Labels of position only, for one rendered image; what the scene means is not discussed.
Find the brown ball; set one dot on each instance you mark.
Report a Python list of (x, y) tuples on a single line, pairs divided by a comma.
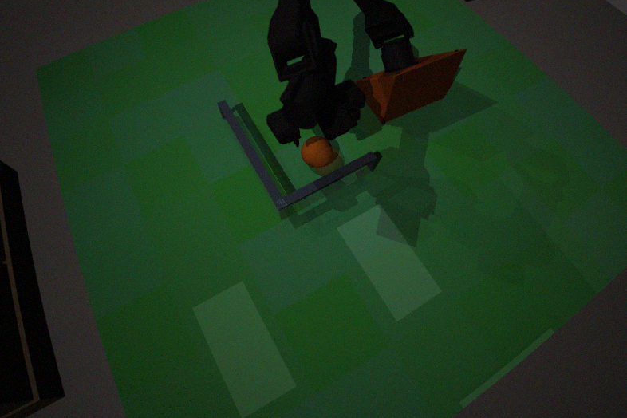
[(312, 147)]

